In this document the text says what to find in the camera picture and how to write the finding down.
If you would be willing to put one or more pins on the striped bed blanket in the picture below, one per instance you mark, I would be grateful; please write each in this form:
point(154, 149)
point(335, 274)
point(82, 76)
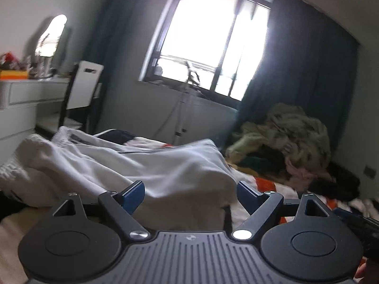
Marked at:
point(94, 211)

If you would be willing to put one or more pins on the white black chair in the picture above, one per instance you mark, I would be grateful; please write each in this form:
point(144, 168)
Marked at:
point(80, 91)

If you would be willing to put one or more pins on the dark framed window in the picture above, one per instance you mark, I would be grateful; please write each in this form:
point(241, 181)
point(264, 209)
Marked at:
point(214, 45)

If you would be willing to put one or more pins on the garment steamer stand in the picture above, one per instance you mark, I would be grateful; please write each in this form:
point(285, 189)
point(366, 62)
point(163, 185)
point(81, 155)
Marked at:
point(183, 105)

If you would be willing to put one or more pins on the teal curtain left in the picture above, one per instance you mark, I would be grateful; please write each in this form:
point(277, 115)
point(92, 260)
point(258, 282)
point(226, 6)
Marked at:
point(114, 26)

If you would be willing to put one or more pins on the white sweatpants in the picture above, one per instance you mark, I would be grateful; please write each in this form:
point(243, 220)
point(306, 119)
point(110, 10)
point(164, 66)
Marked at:
point(186, 187)

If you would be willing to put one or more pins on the pink garment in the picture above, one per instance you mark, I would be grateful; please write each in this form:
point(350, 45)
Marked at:
point(300, 178)

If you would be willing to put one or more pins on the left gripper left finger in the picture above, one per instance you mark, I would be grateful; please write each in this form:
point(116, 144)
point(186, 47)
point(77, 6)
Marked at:
point(119, 208)

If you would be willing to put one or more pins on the orange box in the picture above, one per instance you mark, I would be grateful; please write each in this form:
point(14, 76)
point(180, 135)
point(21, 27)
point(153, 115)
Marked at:
point(13, 75)

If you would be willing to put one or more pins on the person right hand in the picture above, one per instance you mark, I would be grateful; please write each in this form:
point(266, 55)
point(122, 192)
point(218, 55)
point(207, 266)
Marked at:
point(360, 273)

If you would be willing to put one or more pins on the white dressing table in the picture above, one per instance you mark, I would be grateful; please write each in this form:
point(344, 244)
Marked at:
point(19, 101)

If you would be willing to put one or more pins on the cream patterned fleece blanket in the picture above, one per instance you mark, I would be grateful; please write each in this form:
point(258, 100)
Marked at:
point(287, 129)

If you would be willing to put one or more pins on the teal curtain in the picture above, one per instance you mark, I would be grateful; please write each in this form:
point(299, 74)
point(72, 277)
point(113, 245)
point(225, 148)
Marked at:
point(309, 61)
point(114, 26)

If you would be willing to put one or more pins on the black wall socket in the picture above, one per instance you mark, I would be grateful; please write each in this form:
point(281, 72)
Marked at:
point(369, 172)

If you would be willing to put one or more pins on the teal curtain right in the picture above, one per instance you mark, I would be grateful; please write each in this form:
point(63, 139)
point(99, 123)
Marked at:
point(309, 61)

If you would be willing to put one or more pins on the lit vanity mirror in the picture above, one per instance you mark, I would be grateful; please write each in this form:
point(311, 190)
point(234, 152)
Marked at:
point(49, 40)

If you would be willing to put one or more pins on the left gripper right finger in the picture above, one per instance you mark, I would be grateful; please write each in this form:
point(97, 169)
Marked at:
point(263, 208)

